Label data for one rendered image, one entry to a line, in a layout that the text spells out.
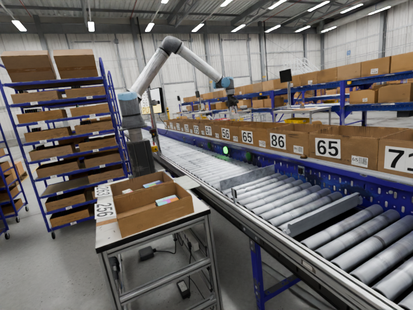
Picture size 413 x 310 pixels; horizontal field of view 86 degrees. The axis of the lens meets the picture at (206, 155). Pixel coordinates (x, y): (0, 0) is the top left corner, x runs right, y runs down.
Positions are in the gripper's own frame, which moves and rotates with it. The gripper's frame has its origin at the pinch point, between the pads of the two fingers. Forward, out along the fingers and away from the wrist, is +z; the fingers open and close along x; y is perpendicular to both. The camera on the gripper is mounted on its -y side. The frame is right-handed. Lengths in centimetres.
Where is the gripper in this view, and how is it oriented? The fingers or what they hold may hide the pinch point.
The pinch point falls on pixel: (233, 114)
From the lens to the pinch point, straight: 232.8
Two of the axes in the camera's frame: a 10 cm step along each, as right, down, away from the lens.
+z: 1.3, 9.6, 2.3
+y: -4.3, -1.5, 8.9
